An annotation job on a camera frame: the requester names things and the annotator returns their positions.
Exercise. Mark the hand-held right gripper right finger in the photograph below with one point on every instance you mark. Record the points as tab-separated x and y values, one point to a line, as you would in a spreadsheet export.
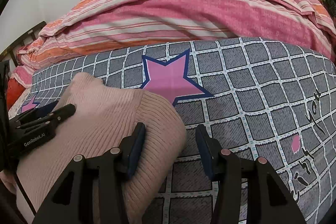
203	150

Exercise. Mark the pink ribbed knit sweater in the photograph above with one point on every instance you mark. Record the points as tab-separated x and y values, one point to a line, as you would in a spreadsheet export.
105	121

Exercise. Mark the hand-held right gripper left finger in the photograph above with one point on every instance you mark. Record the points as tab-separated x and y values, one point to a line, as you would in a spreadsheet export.
136	150

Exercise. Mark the pink orange striped quilt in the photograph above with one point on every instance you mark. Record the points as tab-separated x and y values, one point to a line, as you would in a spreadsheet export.
183	14

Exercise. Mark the red cloth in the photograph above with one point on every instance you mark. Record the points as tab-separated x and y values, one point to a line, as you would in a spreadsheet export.
15	92

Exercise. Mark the pink striped pillow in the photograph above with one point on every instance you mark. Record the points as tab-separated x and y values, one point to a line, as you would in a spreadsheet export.
22	75

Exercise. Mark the dark wooden headboard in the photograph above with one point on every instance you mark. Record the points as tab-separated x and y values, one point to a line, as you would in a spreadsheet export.
23	40

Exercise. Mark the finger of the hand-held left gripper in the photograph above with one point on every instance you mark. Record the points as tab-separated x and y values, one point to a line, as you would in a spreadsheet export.
44	107
64	111

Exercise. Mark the grey checked star bed sheet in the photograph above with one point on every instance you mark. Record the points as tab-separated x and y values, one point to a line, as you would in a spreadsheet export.
249	98

